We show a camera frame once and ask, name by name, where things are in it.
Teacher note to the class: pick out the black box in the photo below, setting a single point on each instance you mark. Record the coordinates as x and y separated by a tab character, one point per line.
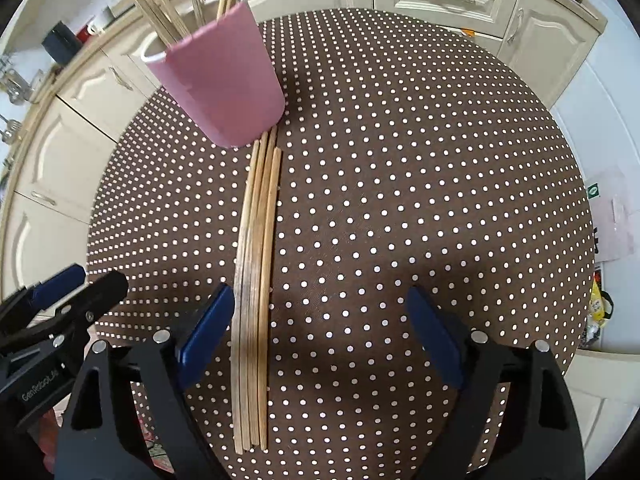
57	42

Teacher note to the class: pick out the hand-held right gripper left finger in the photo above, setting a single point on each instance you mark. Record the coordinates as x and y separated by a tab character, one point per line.
207	330

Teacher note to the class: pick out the pink cup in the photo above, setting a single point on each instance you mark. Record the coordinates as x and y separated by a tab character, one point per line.
225	80

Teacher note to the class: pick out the hanging metal spoon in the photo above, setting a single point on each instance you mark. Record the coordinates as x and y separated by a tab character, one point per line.
12	82

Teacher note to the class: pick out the red box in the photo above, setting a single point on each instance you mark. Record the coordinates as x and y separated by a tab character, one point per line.
85	33

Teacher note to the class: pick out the yellow packet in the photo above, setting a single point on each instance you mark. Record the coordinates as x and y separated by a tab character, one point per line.
600	300

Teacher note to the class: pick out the white furniture piece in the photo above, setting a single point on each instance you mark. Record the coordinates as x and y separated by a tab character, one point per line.
600	400

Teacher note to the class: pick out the orange sticker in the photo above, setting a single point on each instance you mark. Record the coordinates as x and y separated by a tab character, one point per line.
467	32

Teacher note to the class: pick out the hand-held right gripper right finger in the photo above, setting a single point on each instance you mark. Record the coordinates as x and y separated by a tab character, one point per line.
435	330

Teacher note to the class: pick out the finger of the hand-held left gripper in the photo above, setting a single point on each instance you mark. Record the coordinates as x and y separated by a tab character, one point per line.
102	295
60	280

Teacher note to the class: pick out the brown polka dot round table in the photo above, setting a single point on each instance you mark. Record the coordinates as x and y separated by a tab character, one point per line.
400	160

